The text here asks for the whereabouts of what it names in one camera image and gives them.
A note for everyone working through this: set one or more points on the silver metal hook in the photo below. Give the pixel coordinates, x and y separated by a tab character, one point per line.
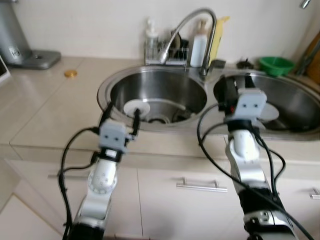
305	3

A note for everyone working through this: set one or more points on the small gold round lid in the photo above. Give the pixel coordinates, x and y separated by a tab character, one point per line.
70	73

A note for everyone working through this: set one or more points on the green plastic bowl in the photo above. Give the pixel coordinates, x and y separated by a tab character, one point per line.
276	65

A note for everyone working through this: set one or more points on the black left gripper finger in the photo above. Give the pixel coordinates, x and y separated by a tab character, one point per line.
107	114
136	122

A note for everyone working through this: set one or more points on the wooden cutting board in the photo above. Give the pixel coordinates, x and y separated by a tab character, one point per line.
312	60

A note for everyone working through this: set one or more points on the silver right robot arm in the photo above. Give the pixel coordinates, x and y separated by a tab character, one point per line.
245	150

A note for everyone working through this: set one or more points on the white bottle with tan cap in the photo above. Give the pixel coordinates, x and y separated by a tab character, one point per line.
198	50

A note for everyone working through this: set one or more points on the beige kitchen base cabinet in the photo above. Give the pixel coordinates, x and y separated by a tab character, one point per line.
160	215

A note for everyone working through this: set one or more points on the clear soap pump bottle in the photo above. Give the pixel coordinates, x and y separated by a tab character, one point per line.
151	37

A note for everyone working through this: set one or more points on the silver gooseneck faucet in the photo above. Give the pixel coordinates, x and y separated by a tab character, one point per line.
211	45

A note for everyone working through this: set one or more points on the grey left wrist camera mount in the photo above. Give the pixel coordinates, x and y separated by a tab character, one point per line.
114	134

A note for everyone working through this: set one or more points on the white plate with purple print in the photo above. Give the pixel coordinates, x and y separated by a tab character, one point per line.
270	112

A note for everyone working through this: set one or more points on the stainless steel double sink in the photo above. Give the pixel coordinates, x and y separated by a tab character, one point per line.
170	85

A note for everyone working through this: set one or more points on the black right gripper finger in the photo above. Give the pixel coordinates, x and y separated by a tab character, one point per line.
248	82
227	82

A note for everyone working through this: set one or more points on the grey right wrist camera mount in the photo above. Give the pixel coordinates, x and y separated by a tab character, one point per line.
251	105

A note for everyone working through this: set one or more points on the yellow cleaning cloth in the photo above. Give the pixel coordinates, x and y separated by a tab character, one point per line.
219	37

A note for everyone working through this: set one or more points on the small black sink plug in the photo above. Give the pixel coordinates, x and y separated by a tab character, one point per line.
245	64

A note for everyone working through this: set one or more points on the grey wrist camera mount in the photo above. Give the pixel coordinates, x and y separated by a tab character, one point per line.
251	105
114	134

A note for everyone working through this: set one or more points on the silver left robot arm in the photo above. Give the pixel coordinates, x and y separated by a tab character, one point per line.
102	185

